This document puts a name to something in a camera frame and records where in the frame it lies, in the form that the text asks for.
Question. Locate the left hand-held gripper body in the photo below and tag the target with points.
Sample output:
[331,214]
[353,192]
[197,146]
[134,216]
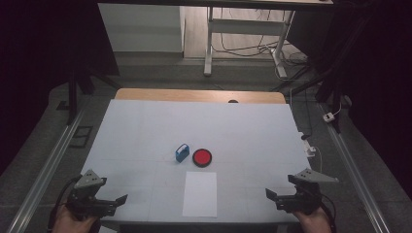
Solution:
[85,200]

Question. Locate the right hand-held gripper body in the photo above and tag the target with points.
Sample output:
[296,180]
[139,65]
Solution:
[304,197]

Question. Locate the white paper sheet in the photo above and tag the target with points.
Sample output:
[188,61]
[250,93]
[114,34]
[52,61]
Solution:
[199,194]

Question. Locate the blue stamp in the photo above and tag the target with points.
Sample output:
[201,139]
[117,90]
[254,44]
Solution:
[182,154]

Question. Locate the round red ink pad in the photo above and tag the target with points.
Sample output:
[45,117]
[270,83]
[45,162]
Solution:
[202,157]

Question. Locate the person's right hand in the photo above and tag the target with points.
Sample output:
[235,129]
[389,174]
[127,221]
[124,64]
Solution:
[312,223]

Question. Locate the person's left hand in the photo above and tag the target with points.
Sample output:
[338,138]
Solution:
[69,223]

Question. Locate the small white adapter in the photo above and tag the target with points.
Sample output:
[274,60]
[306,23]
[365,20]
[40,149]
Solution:
[328,117]

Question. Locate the black metal stand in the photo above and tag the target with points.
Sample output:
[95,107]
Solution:
[324,87]
[73,97]

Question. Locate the large white table cover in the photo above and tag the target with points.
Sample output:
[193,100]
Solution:
[200,129]

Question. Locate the black table grommet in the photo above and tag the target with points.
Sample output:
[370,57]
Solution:
[233,101]

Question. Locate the wooden table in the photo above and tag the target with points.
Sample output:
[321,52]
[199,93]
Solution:
[194,95]

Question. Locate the dark curtain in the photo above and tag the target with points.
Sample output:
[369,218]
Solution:
[379,81]
[39,64]

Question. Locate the white cabinet panel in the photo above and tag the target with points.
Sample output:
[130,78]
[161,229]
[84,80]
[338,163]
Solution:
[142,29]

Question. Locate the aluminium rail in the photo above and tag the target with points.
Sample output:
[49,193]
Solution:
[353,168]
[48,168]

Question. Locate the black floor frame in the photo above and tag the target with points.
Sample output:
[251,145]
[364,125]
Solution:
[81,137]

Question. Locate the white desk frame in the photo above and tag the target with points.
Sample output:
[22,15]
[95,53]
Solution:
[246,27]

